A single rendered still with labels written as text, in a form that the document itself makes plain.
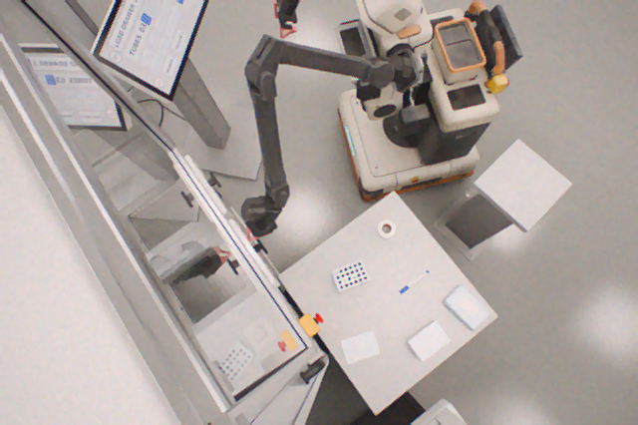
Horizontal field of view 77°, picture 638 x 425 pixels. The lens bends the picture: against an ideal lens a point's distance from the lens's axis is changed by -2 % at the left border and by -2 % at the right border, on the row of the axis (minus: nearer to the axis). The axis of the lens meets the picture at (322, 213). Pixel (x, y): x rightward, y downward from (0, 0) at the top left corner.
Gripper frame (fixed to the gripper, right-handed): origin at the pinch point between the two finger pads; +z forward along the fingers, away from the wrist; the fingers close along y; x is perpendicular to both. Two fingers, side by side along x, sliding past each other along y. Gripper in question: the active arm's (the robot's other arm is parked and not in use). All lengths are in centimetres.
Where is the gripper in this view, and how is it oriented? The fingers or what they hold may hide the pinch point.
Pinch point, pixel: (252, 237)
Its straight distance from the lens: 149.9
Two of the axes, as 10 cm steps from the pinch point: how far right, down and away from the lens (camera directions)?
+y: -6.7, 2.7, -6.9
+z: -4.8, 5.5, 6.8
